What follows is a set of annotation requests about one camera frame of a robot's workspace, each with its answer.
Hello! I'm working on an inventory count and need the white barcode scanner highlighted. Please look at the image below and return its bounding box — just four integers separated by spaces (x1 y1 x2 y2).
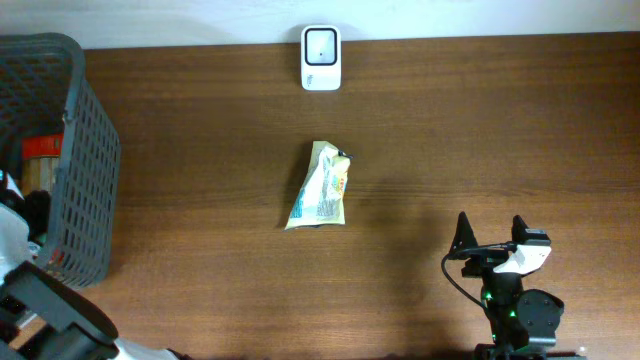
300 24 342 91

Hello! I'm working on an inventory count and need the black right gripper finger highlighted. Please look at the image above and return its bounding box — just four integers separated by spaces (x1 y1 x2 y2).
511 215 529 245
449 212 478 258

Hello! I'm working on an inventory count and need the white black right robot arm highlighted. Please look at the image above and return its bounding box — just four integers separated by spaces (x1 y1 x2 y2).
441 213 564 359

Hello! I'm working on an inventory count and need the grey plastic mesh basket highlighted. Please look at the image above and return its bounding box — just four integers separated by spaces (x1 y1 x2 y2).
1 33 121 290

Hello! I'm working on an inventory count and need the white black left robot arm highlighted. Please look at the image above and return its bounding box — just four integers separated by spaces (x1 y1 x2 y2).
1 171 187 360

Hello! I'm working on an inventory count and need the yellow chip bag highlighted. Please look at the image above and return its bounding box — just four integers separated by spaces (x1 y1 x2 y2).
284 141 352 231

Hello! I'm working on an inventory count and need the orange pasta package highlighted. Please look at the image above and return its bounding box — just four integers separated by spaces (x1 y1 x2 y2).
21 133 64 195

